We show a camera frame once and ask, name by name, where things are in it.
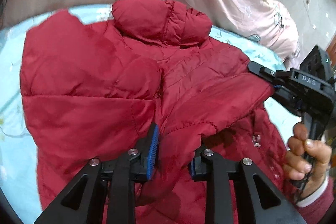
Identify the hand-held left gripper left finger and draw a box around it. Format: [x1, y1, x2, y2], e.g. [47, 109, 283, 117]
[34, 123, 160, 224]

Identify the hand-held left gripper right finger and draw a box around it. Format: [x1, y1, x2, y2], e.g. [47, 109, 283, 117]
[188, 144, 307, 224]

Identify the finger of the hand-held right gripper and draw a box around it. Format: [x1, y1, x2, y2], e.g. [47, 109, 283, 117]
[272, 84, 303, 117]
[248, 61, 292, 83]

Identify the red puffer jacket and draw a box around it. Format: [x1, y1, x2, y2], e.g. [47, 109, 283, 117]
[20, 0, 298, 224]

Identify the person's right forearm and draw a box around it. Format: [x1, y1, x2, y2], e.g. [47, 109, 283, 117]
[290, 175, 336, 224]

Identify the person's right hand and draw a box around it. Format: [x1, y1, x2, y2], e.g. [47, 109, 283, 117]
[283, 122, 332, 183]

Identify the light blue floral bed sheet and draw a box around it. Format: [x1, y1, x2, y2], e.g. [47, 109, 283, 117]
[0, 3, 302, 224]

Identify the black cord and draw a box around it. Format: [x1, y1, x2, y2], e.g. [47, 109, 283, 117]
[289, 154, 315, 206]

